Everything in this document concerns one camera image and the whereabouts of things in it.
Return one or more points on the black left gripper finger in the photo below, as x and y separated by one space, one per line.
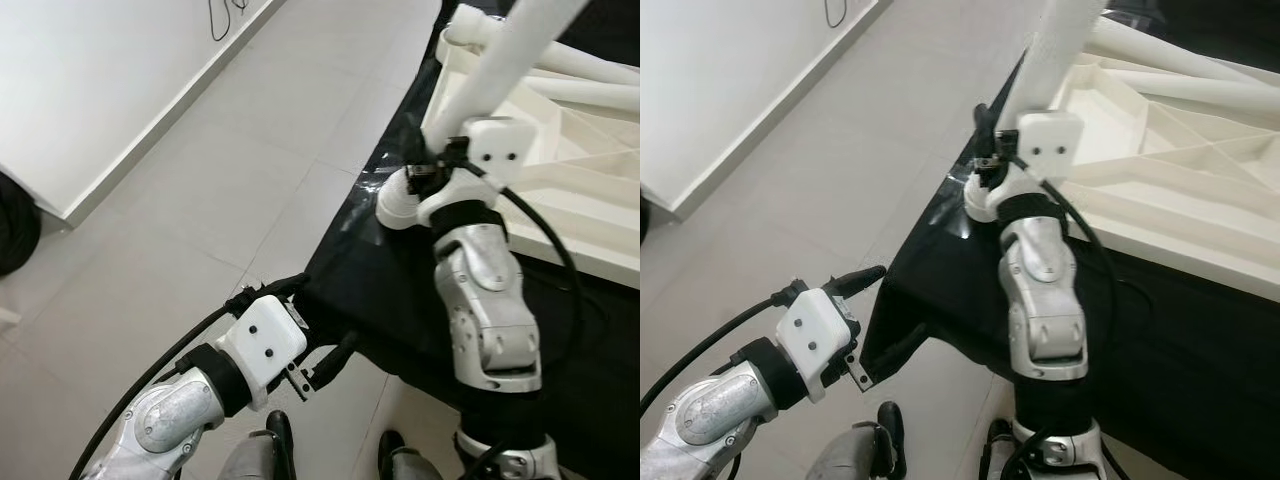
338 362
860 278
285 285
895 355

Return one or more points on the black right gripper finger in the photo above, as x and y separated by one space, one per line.
985 130
415 140

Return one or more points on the white plastic table leg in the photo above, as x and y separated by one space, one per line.
1200 65
520 50
1060 50
1220 92
580 62
600 95

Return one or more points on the black tablecloth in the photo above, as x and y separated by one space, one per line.
380 300
1180 350

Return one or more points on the grey robot left leg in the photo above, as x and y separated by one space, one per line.
845 460
255 460

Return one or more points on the grey robot leg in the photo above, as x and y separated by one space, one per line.
410 465
255 460
845 460
1000 455

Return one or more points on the white plastic table top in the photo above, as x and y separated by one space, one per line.
1180 170
560 170

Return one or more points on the grey robot right leg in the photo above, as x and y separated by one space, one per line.
1000 455
410 465

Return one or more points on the black round object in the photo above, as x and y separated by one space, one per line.
15 225

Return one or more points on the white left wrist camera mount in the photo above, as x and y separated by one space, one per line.
815 335
260 340

